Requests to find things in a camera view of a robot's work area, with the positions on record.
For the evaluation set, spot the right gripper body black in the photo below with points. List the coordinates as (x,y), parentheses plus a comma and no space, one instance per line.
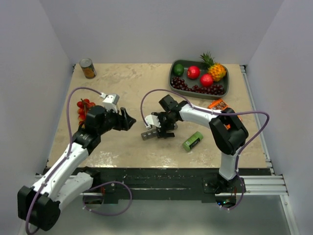
(166,121)

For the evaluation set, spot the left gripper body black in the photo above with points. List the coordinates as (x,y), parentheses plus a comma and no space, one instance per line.
(115,122)

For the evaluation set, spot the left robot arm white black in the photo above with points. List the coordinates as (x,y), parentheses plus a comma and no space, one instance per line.
(42,204)

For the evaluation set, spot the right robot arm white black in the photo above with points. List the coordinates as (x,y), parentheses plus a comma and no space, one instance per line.
(228,132)

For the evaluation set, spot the green cylindrical bottle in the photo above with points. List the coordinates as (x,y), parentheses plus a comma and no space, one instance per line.
(192,141)

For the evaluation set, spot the red cherry tomato bunch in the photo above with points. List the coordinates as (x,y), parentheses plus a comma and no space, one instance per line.
(84,105)

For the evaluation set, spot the dark red grape bunch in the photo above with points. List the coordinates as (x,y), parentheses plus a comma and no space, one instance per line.
(184,84)

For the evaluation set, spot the dark green tray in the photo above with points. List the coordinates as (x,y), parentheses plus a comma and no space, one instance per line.
(187,64)

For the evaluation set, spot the green lime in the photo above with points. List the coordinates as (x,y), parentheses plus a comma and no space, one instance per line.
(178,70)

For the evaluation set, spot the red apple left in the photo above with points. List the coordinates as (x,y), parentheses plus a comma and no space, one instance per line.
(193,72)

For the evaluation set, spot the red apple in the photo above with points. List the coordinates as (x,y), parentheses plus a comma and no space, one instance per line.
(193,72)
(206,80)

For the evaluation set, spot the orange snack packet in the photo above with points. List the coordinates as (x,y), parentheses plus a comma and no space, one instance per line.
(218,105)

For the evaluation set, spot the red apple right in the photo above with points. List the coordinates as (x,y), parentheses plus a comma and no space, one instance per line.
(206,80)

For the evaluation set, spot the tin can orange label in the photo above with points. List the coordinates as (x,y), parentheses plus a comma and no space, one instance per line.
(87,67)

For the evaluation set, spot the small pineapple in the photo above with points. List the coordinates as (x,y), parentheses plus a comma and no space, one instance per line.
(216,70)

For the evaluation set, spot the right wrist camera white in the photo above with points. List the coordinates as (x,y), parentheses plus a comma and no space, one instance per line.
(151,120)

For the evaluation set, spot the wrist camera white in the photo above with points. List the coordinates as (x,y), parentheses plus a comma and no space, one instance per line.
(110,102)
(151,120)

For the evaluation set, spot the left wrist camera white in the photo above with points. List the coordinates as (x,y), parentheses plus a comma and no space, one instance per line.
(110,102)

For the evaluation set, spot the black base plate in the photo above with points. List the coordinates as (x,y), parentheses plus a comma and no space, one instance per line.
(186,184)

